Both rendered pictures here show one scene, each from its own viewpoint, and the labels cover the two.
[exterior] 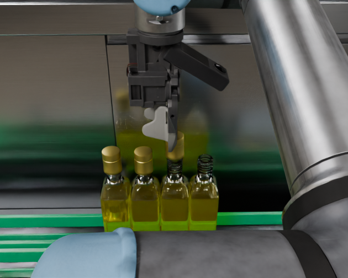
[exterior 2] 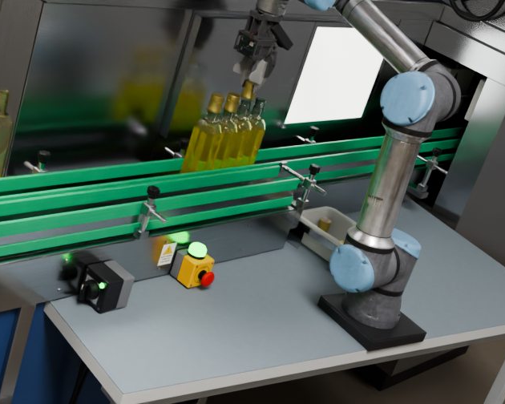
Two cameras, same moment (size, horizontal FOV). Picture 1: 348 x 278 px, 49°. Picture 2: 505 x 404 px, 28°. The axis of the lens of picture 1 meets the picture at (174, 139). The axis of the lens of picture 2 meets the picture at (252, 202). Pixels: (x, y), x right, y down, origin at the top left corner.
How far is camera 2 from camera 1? 2.22 m
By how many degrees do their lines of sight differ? 47
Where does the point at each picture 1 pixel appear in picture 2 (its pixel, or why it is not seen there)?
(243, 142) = not seen: hidden behind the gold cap
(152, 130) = (254, 76)
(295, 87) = (399, 42)
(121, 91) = (197, 53)
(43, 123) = (128, 82)
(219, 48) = not seen: hidden behind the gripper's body
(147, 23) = (276, 10)
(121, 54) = (207, 24)
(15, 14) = not seen: outside the picture
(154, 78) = (268, 42)
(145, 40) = (270, 18)
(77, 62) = (170, 30)
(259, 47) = (373, 27)
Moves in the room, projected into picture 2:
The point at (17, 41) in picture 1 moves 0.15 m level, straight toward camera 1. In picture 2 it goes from (143, 12) to (197, 34)
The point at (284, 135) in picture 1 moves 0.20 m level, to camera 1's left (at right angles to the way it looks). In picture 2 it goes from (401, 56) to (350, 56)
